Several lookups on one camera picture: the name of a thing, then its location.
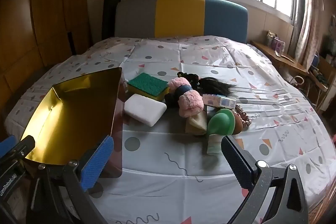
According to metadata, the beige patterned curtain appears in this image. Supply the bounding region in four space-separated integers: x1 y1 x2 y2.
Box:
287 0 336 69

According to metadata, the purple box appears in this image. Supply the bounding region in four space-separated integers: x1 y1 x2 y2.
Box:
272 36 285 52

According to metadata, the grey yellow blue headboard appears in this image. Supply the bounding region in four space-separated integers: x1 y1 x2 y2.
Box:
115 0 248 44

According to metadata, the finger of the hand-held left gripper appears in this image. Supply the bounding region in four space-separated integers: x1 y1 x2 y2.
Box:
0 135 17 155
10 135 36 161

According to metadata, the white foam sponge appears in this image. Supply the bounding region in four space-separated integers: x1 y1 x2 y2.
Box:
124 94 168 126

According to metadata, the pink towel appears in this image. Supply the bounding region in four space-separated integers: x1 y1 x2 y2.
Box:
167 77 204 118

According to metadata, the black scrunchie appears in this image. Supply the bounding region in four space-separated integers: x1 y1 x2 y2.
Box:
165 93 181 109

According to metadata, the wooden chair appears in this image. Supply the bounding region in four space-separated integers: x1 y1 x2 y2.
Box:
307 56 330 110

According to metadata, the beige cloth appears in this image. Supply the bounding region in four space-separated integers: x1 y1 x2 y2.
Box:
185 111 208 135

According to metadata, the wooden side desk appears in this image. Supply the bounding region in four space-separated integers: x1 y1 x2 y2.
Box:
249 40 309 75

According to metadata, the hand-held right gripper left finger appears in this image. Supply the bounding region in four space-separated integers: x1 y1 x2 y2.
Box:
26 135 114 224

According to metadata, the black hair piece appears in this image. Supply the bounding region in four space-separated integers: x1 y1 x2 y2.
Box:
177 72 237 97

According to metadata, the green silicone bottle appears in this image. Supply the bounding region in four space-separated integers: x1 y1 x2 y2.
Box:
206 109 236 156

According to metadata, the tissue pack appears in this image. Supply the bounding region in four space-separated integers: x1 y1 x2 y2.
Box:
202 93 237 109

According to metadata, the gold cardboard box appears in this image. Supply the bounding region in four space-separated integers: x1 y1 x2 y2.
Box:
20 67 124 178

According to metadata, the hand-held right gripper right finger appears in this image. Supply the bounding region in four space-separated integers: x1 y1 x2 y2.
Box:
222 135 309 224

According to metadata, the black upright roll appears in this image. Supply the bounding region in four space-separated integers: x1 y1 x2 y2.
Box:
102 0 121 39

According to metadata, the green and yellow sponge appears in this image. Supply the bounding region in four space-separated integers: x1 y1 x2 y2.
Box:
127 72 171 102

